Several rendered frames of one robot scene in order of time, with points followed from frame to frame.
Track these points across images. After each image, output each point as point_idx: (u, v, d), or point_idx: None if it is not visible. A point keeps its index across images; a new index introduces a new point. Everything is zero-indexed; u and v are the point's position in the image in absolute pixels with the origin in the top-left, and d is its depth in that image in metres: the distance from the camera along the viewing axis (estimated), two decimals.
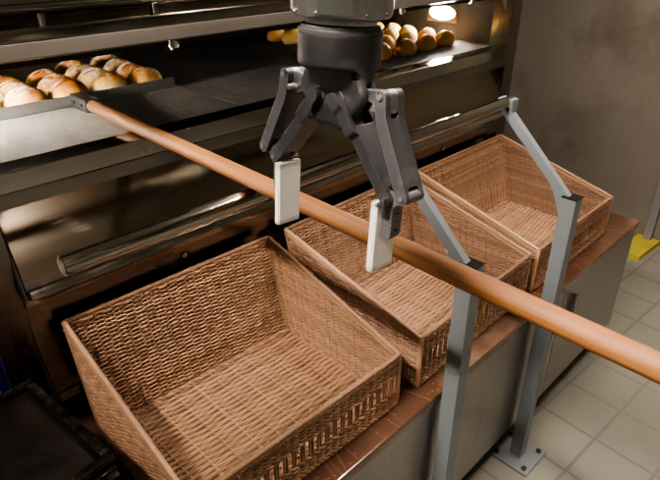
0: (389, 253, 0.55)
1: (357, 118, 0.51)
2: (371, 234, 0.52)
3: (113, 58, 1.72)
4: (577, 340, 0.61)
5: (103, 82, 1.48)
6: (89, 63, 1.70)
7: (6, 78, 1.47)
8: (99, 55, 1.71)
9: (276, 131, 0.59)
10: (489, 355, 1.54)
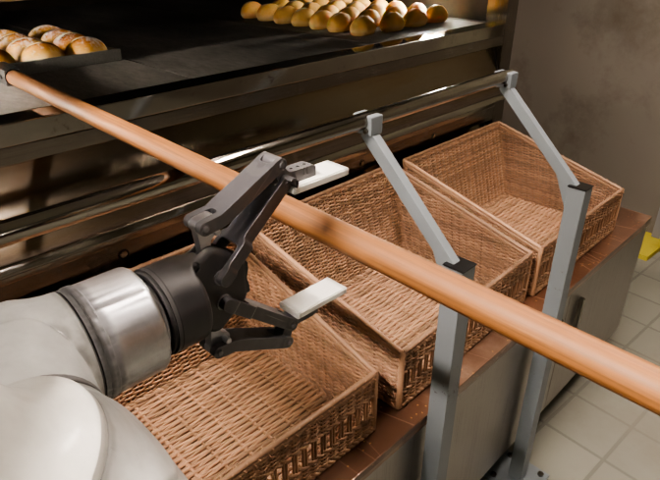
0: (335, 295, 0.61)
1: None
2: (301, 293, 0.61)
3: None
4: (608, 382, 0.40)
5: (33, 53, 1.27)
6: (27, 35, 1.48)
7: None
8: (39, 26, 1.50)
9: (250, 183, 0.50)
10: (484, 370, 1.33)
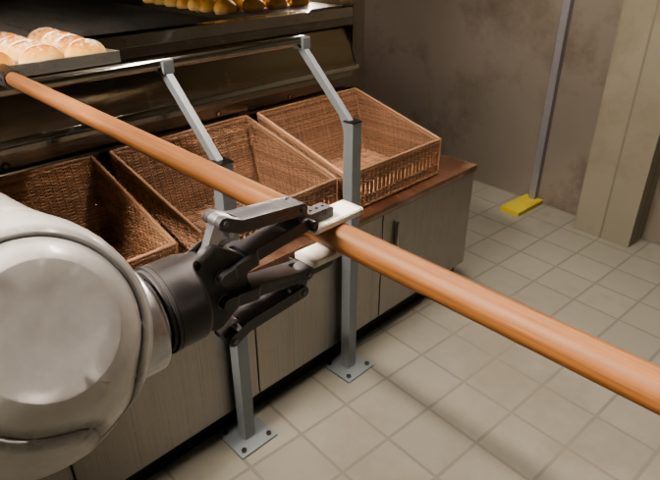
0: None
1: None
2: (315, 245, 0.60)
3: None
4: (600, 378, 0.40)
5: (32, 55, 1.27)
6: (27, 37, 1.49)
7: None
8: (38, 27, 1.50)
9: None
10: (286, 261, 1.78)
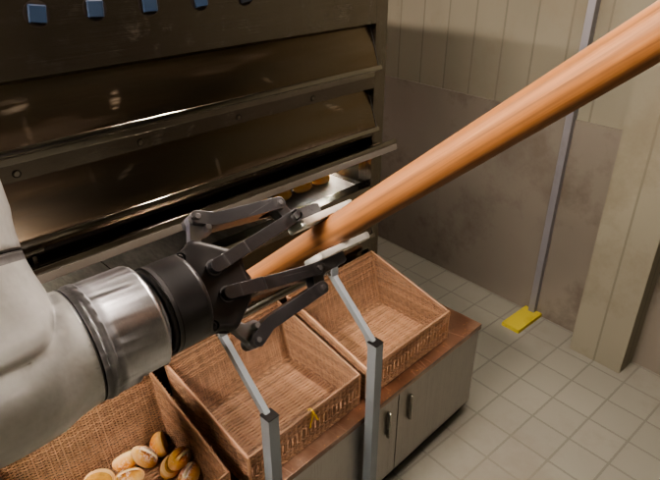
0: (359, 242, 0.59)
1: (244, 308, 0.51)
2: None
3: (195, 466, 1.93)
4: (558, 93, 0.36)
5: None
6: None
7: None
8: (185, 470, 1.90)
9: (251, 221, 0.55)
10: (317, 458, 2.05)
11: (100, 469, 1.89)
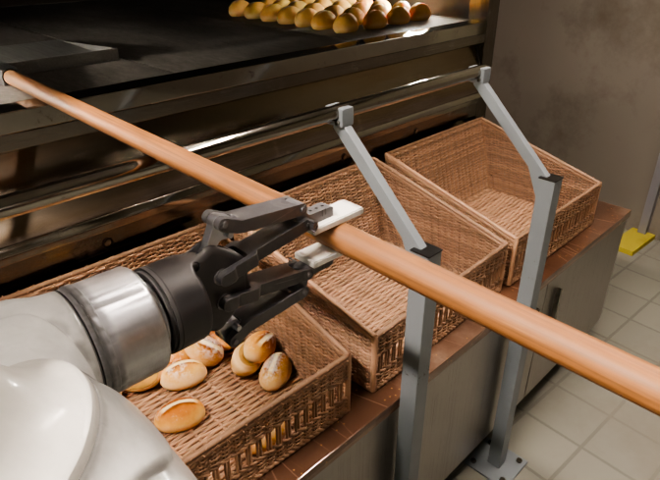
0: None
1: None
2: (316, 245, 0.60)
3: (286, 357, 1.25)
4: (600, 379, 0.40)
5: None
6: (267, 380, 1.21)
7: None
8: (270, 362, 1.23)
9: None
10: (459, 356, 1.38)
11: None
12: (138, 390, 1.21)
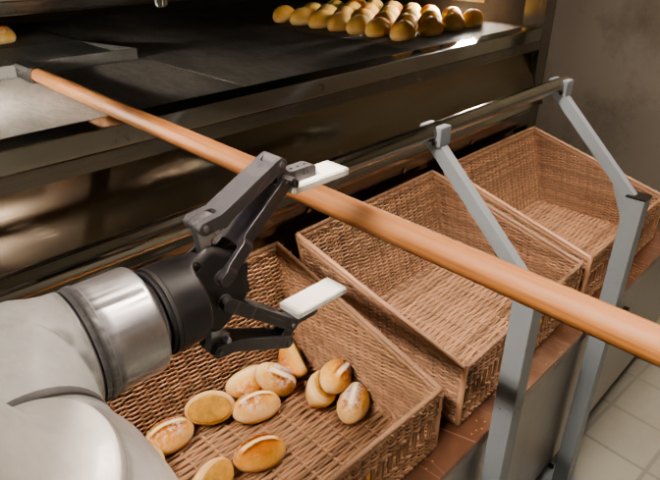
0: (335, 295, 0.61)
1: None
2: (301, 293, 0.61)
3: (364, 389, 1.18)
4: (602, 334, 0.45)
5: None
6: (348, 413, 1.14)
7: None
8: (350, 394, 1.16)
9: (250, 183, 0.50)
10: (539, 384, 1.31)
11: (212, 391, 1.15)
12: (211, 423, 1.14)
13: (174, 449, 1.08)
